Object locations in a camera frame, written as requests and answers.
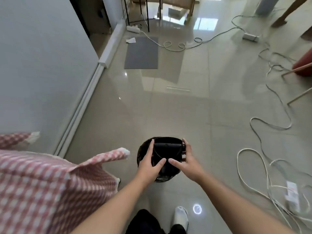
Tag person's left hand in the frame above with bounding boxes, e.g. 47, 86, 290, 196
136, 139, 168, 182

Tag long white power cable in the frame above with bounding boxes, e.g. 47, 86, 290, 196
139, 15, 259, 51

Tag person's right hand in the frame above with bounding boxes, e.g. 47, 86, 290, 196
168, 138, 206, 185

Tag black metal table legs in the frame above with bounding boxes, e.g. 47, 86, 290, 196
123, 0, 163, 32

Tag white baseboard cable duct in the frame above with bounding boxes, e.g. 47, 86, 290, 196
98, 18, 126, 69

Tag person's left forearm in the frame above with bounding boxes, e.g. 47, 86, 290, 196
69, 174, 157, 234

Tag person's right forearm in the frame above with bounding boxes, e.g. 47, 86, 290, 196
194, 171, 301, 234

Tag grey cylindrical stand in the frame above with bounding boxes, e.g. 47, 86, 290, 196
254, 0, 276, 15

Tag grey floor mat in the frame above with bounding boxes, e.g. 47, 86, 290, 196
124, 37, 159, 70

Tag red chair with wooden legs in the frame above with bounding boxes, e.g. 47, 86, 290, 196
281, 47, 312, 105

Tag black plastic bin liner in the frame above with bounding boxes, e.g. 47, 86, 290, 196
152, 142, 186, 175

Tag cardboard box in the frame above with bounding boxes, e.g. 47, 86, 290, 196
168, 6, 188, 18

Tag pink checkered tablecloth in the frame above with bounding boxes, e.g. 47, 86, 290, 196
0, 131, 130, 234

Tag black round trash bin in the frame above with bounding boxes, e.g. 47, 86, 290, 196
137, 136, 187, 183

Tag white looped cable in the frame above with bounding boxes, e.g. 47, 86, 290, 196
237, 105, 312, 228

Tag grey tangled cable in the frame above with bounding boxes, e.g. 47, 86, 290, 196
258, 42, 297, 112

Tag person's black trousers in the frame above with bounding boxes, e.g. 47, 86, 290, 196
125, 209, 186, 234

